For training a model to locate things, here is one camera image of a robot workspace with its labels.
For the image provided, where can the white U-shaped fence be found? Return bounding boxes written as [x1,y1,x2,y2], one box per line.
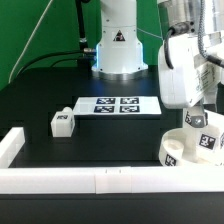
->
[0,127,224,194]

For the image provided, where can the white marker tag board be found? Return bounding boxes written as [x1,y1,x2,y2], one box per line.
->
[73,96,161,115]

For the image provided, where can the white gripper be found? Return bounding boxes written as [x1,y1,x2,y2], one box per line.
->
[158,34,222,128]

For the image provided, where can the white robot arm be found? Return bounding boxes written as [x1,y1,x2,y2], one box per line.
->
[92,0,224,128]

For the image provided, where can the white round stool seat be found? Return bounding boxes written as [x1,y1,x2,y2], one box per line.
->
[159,128,218,167]

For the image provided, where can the black cable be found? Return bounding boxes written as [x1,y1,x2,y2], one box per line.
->
[15,49,98,78]

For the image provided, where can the white cable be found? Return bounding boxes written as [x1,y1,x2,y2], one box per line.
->
[7,0,54,84]

